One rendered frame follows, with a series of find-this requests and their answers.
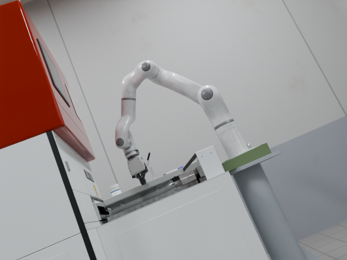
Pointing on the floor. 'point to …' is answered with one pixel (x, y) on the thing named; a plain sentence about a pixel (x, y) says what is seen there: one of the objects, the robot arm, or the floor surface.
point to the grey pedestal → (268, 212)
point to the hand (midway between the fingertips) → (142, 181)
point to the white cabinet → (187, 227)
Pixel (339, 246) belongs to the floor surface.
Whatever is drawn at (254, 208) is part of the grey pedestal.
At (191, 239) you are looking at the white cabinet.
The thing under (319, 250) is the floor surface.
